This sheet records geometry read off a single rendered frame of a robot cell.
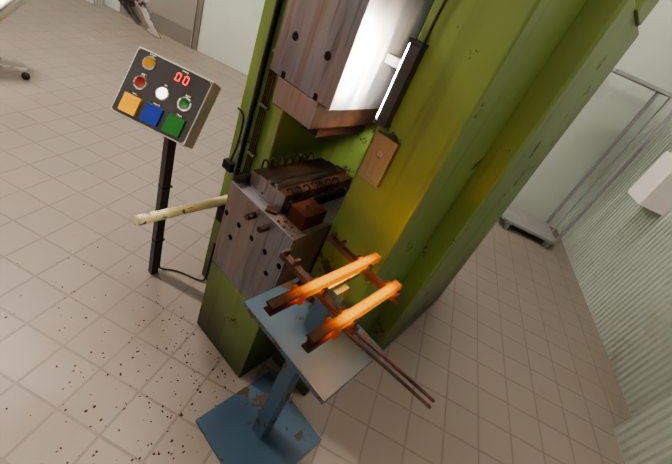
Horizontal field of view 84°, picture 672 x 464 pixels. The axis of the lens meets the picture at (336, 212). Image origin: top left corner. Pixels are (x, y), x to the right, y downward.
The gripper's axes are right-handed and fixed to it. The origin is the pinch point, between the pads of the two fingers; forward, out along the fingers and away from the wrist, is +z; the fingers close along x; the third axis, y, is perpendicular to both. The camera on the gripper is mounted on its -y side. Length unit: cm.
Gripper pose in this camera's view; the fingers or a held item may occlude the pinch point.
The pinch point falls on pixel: (180, 19)
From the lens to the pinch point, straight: 106.0
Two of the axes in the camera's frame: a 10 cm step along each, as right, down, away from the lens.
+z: 8.5, 5.1, 1.2
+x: 4.5, -8.4, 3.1
